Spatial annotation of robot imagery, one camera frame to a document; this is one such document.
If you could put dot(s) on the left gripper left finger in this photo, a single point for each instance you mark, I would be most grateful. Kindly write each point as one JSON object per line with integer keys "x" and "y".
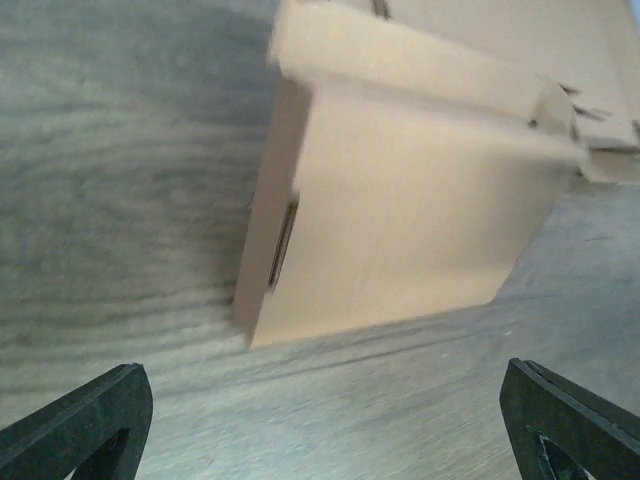
{"x": 97, "y": 431}

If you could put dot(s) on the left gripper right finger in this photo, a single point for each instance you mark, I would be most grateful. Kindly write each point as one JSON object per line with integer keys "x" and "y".
{"x": 560, "y": 430}

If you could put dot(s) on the brown cardboard box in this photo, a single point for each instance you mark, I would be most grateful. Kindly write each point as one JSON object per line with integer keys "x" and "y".
{"x": 403, "y": 175}

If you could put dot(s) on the stack of flat cardboard blanks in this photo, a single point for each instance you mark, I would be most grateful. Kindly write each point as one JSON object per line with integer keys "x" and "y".
{"x": 546, "y": 64}

